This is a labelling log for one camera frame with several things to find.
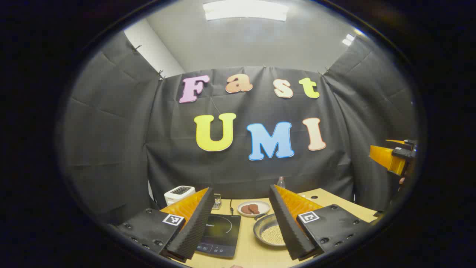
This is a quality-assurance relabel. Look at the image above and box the heap of soybeans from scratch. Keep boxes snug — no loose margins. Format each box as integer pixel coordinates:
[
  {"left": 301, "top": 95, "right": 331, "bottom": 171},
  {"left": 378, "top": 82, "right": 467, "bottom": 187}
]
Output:
[{"left": 260, "top": 224, "right": 286, "bottom": 245}]

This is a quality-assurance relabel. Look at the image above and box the black induction cooktop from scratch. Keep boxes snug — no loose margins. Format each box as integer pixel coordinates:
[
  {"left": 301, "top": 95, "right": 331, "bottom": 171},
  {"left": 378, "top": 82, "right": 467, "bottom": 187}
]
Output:
[{"left": 195, "top": 213, "right": 241, "bottom": 258}]

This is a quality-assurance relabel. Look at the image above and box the white round plate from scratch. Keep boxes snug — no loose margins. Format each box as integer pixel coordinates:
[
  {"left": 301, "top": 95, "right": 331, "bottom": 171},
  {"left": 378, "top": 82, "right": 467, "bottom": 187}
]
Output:
[{"left": 237, "top": 200, "right": 271, "bottom": 217}]

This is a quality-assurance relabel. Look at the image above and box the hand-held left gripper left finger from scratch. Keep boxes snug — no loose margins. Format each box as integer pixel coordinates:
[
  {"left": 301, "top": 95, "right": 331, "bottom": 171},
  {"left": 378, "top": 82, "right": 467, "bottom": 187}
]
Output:
[{"left": 108, "top": 187, "right": 215, "bottom": 261}]

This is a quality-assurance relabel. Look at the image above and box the large ceiling light panel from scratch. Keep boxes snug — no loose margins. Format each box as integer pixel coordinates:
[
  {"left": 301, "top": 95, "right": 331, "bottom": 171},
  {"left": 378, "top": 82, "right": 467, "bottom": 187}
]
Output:
[{"left": 203, "top": 0, "right": 289, "bottom": 22}]

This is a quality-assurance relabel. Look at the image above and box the stainless steel pot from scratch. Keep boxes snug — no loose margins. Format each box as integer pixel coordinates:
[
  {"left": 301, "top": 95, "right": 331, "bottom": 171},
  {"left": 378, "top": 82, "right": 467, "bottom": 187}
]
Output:
[{"left": 253, "top": 213, "right": 287, "bottom": 247}]

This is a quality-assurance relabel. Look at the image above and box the white toaster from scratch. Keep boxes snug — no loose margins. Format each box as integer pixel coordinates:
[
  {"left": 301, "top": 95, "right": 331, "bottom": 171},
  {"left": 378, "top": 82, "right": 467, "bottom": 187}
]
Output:
[{"left": 164, "top": 185, "right": 196, "bottom": 206}]

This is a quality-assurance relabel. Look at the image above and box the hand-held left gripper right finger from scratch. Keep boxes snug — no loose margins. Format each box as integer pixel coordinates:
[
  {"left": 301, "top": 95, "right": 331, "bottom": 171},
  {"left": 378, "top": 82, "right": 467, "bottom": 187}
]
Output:
[{"left": 269, "top": 184, "right": 372, "bottom": 261}]

